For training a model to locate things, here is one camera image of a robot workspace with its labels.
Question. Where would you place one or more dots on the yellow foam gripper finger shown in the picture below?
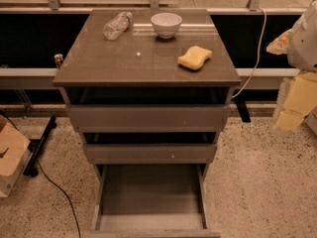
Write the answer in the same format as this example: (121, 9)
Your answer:
(279, 45)
(296, 99)

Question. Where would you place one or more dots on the yellow sponge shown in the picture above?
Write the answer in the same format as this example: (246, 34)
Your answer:
(194, 58)

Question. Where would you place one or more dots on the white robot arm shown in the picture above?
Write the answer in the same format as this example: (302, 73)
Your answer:
(302, 43)

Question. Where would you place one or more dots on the grey drawer cabinet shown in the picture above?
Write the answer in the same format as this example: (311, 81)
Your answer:
(140, 68)

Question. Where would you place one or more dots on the grey open bottom drawer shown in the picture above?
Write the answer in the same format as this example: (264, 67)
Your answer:
(151, 201)

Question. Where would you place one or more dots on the grey top drawer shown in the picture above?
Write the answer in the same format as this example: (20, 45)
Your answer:
(147, 118)

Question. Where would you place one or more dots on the grey middle drawer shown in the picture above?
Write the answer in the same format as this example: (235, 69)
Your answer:
(150, 154)

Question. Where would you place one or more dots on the box at right edge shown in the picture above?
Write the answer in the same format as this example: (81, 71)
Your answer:
(311, 120)

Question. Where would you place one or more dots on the white ceramic bowl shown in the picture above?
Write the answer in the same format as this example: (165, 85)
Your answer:
(166, 24)

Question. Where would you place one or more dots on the clear plastic water bottle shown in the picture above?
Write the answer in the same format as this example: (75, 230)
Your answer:
(118, 25)

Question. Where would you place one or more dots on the red soda can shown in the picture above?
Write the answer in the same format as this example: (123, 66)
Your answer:
(58, 59)

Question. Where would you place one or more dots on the black stand bar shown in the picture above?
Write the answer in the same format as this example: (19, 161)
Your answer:
(36, 147)

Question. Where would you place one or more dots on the cardboard box left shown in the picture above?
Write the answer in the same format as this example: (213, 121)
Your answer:
(14, 150)

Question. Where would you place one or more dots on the black bracket behind cabinet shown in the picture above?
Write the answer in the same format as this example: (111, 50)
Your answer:
(242, 109)

